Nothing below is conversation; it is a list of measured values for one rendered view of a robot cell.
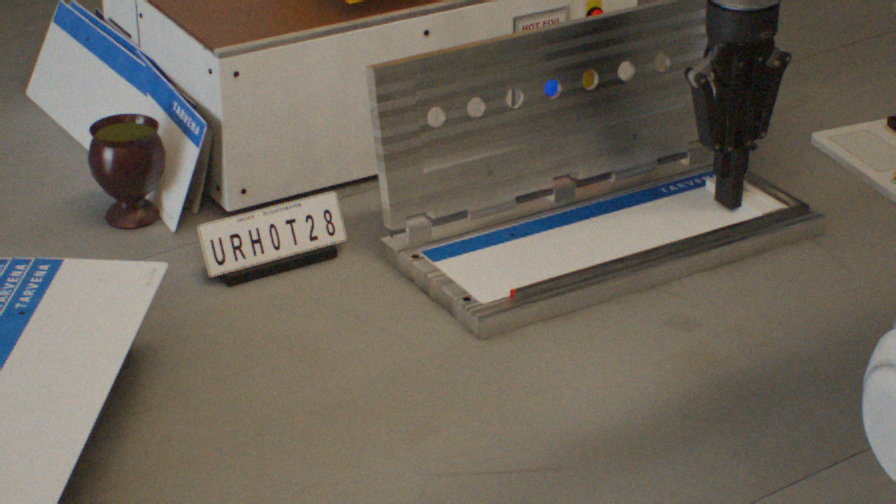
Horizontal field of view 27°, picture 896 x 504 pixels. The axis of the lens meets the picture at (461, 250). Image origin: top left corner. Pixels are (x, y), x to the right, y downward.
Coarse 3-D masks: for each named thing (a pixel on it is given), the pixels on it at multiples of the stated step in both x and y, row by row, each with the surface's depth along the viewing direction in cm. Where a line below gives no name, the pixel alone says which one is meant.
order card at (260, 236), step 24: (240, 216) 193; (264, 216) 194; (288, 216) 196; (312, 216) 197; (336, 216) 198; (216, 240) 192; (240, 240) 193; (264, 240) 194; (288, 240) 196; (312, 240) 197; (336, 240) 198; (216, 264) 192; (240, 264) 193
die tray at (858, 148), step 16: (848, 128) 225; (864, 128) 225; (880, 128) 225; (816, 144) 222; (832, 144) 221; (848, 144) 221; (864, 144) 221; (880, 144) 221; (848, 160) 217; (864, 160) 217; (880, 160) 217; (864, 176) 214; (880, 176) 213; (880, 192) 212
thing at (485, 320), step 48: (576, 192) 207; (624, 192) 207; (384, 240) 197; (432, 240) 197; (720, 240) 197; (768, 240) 199; (432, 288) 190; (576, 288) 187; (624, 288) 190; (480, 336) 183
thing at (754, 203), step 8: (712, 184) 207; (744, 184) 206; (712, 192) 207; (744, 192) 205; (752, 192) 204; (744, 200) 203; (752, 200) 203; (760, 200) 203; (768, 200) 203; (744, 208) 202; (752, 208) 201; (760, 208) 201; (768, 208) 201; (776, 208) 201; (752, 216) 202
